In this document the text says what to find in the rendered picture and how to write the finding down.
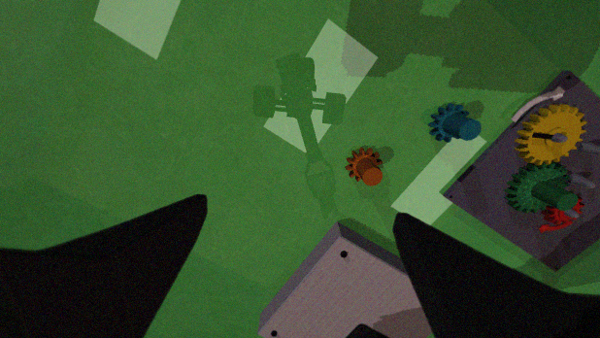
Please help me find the orange gear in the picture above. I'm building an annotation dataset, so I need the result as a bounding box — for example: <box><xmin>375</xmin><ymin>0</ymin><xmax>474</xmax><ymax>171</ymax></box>
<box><xmin>346</xmin><ymin>147</ymin><xmax>383</xmax><ymax>186</ymax></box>

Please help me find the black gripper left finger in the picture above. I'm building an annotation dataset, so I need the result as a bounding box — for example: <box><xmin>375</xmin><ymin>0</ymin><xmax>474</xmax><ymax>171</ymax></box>
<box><xmin>0</xmin><ymin>194</ymin><xmax>208</xmax><ymax>338</ymax></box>

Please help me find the dark green gear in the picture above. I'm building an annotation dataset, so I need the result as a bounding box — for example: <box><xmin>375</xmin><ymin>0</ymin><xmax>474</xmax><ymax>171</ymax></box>
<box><xmin>504</xmin><ymin>161</ymin><xmax>579</xmax><ymax>213</ymax></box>

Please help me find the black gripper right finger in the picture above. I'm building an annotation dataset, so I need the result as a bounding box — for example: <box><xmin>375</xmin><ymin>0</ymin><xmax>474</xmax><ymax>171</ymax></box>
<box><xmin>392</xmin><ymin>212</ymin><xmax>600</xmax><ymax>338</ymax></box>

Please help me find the red gear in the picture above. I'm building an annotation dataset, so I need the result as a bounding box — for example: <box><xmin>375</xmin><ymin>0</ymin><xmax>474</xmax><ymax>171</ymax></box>
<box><xmin>541</xmin><ymin>195</ymin><xmax>584</xmax><ymax>224</ymax></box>

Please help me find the yellow gear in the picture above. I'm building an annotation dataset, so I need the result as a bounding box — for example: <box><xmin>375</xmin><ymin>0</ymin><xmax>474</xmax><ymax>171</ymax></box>
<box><xmin>515</xmin><ymin>104</ymin><xmax>586</xmax><ymax>165</ymax></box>

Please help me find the teal gear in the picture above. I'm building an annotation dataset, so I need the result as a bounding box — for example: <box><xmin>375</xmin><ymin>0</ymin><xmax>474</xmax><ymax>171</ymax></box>
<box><xmin>427</xmin><ymin>103</ymin><xmax>482</xmax><ymax>143</ymax></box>

